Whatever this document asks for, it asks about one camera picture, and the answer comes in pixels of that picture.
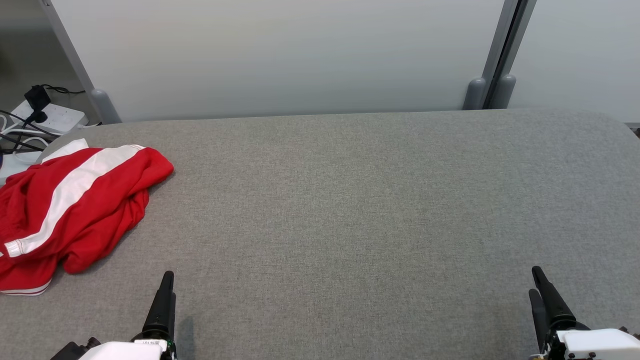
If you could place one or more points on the white power strip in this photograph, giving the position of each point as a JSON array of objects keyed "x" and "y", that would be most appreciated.
[{"x": 65, "y": 120}]

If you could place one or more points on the black plug adapter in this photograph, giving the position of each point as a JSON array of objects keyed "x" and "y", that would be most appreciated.
[{"x": 37, "y": 97}]

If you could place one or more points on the red shorts with white stripe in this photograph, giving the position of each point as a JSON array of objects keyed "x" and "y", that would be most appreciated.
[{"x": 100, "y": 200}]

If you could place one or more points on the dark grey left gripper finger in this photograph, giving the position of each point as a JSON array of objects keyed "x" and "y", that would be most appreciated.
[
  {"x": 173, "y": 320},
  {"x": 160, "y": 305}
]

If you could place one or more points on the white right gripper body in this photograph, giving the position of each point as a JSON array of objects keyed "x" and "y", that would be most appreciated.
[{"x": 600, "y": 345}]

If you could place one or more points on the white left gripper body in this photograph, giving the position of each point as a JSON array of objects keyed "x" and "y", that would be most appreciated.
[{"x": 125, "y": 351}]

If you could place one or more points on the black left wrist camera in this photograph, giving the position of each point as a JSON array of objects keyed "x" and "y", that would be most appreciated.
[{"x": 70, "y": 351}]

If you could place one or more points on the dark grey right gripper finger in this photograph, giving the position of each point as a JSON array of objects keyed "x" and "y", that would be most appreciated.
[
  {"x": 555, "y": 305},
  {"x": 539, "y": 320}
]

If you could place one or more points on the grey partition frame post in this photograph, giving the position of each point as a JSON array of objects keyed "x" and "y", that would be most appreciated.
[
  {"x": 502, "y": 92},
  {"x": 106, "y": 107},
  {"x": 474, "y": 95}
]

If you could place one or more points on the red jersey with white sleeves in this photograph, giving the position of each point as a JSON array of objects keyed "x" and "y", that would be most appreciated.
[{"x": 25, "y": 277}]

